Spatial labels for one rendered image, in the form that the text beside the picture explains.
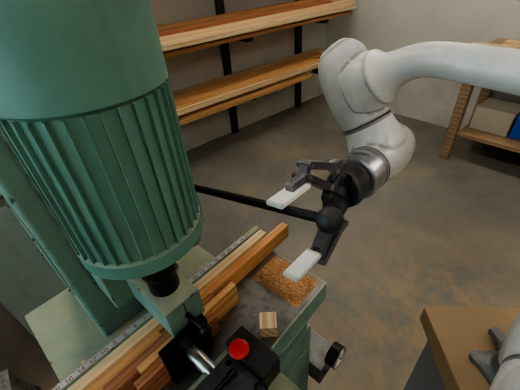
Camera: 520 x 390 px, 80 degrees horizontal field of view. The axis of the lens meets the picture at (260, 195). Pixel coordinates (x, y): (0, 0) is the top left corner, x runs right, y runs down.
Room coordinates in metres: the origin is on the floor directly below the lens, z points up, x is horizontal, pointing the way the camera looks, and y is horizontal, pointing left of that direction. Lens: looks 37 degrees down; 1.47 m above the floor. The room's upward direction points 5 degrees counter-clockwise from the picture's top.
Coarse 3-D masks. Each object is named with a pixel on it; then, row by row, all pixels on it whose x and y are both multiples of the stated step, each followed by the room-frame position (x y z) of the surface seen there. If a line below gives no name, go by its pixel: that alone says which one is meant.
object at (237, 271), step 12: (276, 228) 0.57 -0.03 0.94; (288, 228) 0.58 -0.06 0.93; (264, 240) 0.53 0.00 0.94; (276, 240) 0.54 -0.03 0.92; (252, 252) 0.49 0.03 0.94; (264, 252) 0.51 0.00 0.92; (240, 264) 0.46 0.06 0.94; (252, 264) 0.48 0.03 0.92; (228, 276) 0.43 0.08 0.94; (240, 276) 0.45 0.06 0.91; (216, 288) 0.40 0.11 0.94; (144, 348) 0.29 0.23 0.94; (132, 360) 0.27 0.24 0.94; (108, 372) 0.25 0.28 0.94; (96, 384) 0.23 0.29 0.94
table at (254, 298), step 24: (264, 264) 0.49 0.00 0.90; (240, 288) 0.43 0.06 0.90; (264, 288) 0.42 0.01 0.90; (240, 312) 0.37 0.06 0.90; (264, 312) 0.37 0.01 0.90; (288, 312) 0.36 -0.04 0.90; (312, 312) 0.38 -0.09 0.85; (216, 336) 0.32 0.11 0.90; (288, 336) 0.32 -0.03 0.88; (168, 384) 0.24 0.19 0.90; (192, 384) 0.24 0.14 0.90
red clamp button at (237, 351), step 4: (236, 340) 0.24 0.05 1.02; (240, 340) 0.24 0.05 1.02; (244, 340) 0.24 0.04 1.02; (232, 344) 0.24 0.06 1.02; (236, 344) 0.24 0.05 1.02; (240, 344) 0.24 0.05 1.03; (244, 344) 0.24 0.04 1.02; (232, 348) 0.23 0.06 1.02; (236, 348) 0.23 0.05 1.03; (240, 348) 0.23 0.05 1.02; (244, 348) 0.23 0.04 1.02; (248, 348) 0.23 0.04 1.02; (232, 352) 0.23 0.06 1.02; (236, 352) 0.22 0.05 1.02; (240, 352) 0.22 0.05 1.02; (244, 352) 0.22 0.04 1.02; (232, 356) 0.22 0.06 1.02; (236, 356) 0.22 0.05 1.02; (240, 356) 0.22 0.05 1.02; (244, 356) 0.22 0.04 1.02
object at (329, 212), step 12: (204, 192) 0.45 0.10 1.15; (216, 192) 0.43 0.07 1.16; (228, 192) 0.42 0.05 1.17; (252, 204) 0.37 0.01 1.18; (264, 204) 0.35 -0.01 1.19; (300, 216) 0.31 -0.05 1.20; (312, 216) 0.30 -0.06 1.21; (324, 216) 0.28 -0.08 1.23; (336, 216) 0.28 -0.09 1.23; (324, 228) 0.27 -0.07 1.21; (336, 228) 0.27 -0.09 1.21
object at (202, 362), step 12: (192, 324) 0.29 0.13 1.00; (180, 336) 0.27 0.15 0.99; (192, 336) 0.28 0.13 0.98; (168, 348) 0.26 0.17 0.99; (180, 348) 0.26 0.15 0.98; (192, 348) 0.27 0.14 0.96; (204, 348) 0.29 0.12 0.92; (168, 360) 0.24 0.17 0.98; (180, 360) 0.26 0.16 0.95; (192, 360) 0.25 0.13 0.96; (204, 360) 0.25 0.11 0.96; (168, 372) 0.25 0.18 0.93; (180, 372) 0.25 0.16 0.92
